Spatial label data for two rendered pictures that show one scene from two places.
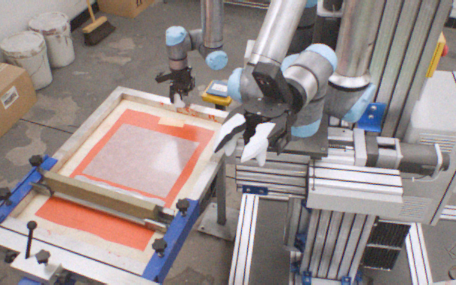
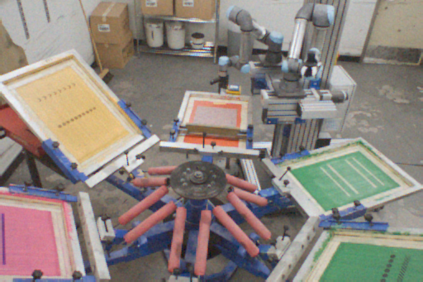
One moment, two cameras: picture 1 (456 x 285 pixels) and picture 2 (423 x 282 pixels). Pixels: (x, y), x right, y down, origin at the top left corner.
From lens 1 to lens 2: 1.75 m
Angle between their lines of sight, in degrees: 15
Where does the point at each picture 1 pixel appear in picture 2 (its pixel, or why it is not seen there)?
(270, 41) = (296, 50)
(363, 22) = (320, 42)
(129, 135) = (203, 110)
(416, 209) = (335, 124)
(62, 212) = (194, 140)
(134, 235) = (231, 143)
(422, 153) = (338, 93)
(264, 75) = (311, 53)
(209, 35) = (244, 58)
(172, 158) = (229, 116)
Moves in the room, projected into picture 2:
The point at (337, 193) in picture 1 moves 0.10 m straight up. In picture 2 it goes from (312, 110) to (315, 98)
